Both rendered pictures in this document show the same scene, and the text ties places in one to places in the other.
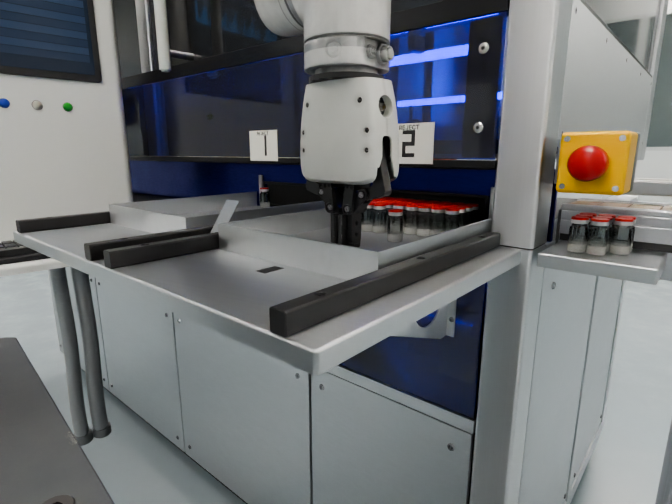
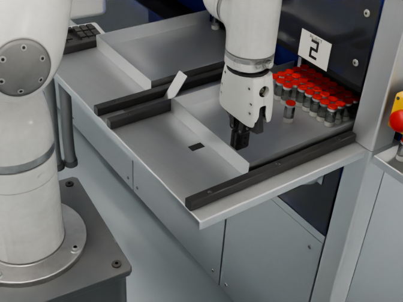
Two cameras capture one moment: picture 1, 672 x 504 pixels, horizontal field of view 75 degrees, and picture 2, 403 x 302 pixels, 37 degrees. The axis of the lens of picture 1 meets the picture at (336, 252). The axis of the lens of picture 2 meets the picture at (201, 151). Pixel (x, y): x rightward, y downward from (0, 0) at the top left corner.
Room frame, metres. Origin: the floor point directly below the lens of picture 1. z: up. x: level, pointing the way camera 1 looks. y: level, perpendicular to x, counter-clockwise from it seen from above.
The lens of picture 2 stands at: (-0.45, -0.14, 1.56)
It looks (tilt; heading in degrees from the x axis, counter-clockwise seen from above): 36 degrees down; 12
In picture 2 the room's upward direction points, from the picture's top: 4 degrees clockwise
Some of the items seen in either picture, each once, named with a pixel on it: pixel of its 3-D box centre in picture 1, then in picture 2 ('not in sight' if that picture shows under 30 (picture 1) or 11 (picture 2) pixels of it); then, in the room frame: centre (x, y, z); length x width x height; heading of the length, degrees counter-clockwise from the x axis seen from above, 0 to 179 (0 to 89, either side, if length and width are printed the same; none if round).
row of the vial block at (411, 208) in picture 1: (405, 218); (304, 97); (0.68, -0.11, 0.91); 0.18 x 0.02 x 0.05; 49
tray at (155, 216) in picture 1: (229, 210); (183, 47); (0.84, 0.21, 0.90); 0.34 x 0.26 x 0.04; 139
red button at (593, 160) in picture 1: (588, 163); (402, 120); (0.51, -0.29, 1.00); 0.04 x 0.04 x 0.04; 49
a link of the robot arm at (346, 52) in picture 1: (348, 61); (249, 57); (0.46, -0.01, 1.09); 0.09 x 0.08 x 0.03; 49
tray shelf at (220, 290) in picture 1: (258, 241); (198, 95); (0.68, 0.12, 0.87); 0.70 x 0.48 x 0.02; 49
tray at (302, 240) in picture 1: (372, 230); (273, 112); (0.62, -0.05, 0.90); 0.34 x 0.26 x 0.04; 139
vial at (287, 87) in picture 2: (379, 218); (286, 93); (0.69, -0.07, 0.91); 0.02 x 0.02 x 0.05
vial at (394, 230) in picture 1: (395, 226); (289, 112); (0.62, -0.08, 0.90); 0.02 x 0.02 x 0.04
